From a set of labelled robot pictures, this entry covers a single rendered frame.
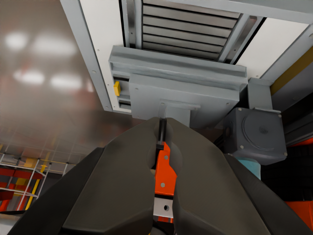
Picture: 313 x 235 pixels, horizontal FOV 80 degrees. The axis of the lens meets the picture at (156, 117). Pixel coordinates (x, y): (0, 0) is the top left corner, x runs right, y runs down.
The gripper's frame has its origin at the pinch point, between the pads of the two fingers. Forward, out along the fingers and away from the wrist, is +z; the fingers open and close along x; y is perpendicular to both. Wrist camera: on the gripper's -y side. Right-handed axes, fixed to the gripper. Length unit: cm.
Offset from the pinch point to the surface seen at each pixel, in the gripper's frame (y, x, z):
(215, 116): 30, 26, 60
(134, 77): 14, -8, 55
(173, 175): 29.8, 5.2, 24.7
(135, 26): -2, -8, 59
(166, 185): 31.3, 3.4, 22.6
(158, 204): 34.7, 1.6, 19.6
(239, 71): 10, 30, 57
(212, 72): 11, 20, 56
